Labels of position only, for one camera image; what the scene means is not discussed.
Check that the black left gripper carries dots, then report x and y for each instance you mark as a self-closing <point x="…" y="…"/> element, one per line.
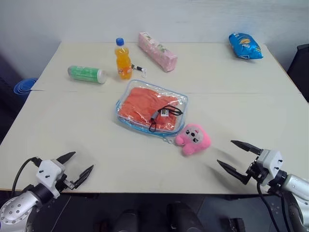
<point x="63" y="182"/>

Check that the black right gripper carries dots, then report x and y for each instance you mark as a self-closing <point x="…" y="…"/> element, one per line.
<point x="257" y="170"/>

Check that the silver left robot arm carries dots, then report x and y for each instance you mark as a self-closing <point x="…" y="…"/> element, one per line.
<point x="17" y="207"/>

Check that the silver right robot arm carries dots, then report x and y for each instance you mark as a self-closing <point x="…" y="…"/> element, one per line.
<point x="295" y="193"/>

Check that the clear pouch with orange cloth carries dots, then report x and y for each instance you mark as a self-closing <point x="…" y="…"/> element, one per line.
<point x="128" y="87"/>

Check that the blue chips bag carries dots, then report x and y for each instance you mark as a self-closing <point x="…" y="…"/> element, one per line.
<point x="245" y="46"/>

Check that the pink plush toy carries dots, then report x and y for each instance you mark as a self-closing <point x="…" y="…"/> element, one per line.
<point x="193" y="140"/>

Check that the green drink can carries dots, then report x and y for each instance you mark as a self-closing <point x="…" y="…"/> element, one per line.
<point x="85" y="74"/>

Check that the blue rolled mat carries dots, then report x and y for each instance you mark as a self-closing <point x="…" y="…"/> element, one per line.
<point x="23" y="87"/>

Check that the black chair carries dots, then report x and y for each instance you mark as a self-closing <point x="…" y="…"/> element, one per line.
<point x="300" y="70"/>

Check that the orange soda bottle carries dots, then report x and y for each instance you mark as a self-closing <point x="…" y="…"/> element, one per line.
<point x="122" y="61"/>

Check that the pink tissue pack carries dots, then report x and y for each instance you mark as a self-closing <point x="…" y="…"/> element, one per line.
<point x="157" y="52"/>

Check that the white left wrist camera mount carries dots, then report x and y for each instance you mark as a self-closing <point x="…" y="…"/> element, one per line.
<point x="49" y="170"/>

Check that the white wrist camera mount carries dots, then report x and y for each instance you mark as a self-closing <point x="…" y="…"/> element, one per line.
<point x="271" y="160"/>
<point x="49" y="170"/>

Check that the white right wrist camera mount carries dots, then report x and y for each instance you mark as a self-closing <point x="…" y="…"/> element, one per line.
<point x="271" y="160"/>

